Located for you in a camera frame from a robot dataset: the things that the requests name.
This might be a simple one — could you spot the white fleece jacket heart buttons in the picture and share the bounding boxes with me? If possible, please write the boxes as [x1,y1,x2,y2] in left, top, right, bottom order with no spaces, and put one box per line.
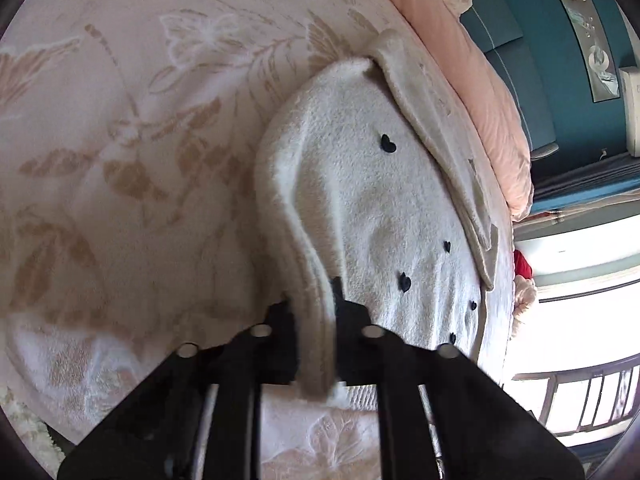
[254,28,516,397]

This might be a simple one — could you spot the pink quilt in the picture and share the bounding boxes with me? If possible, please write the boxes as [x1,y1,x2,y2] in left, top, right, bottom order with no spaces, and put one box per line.
[356,0,534,221]

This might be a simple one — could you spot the window railing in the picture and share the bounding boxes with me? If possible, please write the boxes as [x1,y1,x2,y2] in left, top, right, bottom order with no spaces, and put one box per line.
[510,354,640,436]

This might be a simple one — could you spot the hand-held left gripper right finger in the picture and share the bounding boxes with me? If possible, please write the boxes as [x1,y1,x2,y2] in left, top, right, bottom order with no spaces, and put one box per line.
[330,277,587,480]

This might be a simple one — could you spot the floral printed pink blanket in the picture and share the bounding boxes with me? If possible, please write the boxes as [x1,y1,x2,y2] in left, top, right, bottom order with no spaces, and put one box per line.
[0,0,516,480]

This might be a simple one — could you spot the framed floral wall picture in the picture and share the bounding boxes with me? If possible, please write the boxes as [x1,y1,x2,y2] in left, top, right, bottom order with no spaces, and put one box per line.
[540,0,621,104]

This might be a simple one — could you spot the teal padded headboard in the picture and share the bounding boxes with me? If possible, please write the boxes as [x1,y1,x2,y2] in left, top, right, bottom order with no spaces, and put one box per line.
[440,0,626,181]

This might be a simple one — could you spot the red cloth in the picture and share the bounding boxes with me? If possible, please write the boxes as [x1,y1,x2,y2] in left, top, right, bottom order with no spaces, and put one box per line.
[513,250,535,281]

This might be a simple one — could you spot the white air conditioner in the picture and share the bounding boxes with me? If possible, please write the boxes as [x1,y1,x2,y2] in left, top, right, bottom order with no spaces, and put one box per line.
[619,66,640,157]

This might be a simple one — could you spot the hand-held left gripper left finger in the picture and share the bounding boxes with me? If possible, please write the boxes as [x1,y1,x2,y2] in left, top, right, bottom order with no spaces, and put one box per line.
[57,301,300,480]

